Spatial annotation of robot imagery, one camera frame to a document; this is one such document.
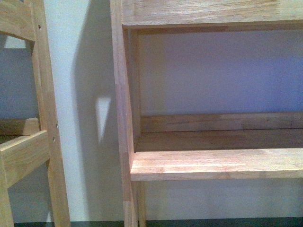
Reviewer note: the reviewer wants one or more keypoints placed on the right wooden shelf unit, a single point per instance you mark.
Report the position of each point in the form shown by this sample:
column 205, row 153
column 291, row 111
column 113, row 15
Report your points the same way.
column 197, row 146

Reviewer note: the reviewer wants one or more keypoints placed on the wooden shelf unit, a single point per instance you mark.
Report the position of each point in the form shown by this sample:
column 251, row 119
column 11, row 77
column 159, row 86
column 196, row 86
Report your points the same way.
column 26, row 144
column 197, row 146

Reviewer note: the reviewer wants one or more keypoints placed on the left wooden shelf unit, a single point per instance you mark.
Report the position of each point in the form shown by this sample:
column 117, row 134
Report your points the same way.
column 26, row 144

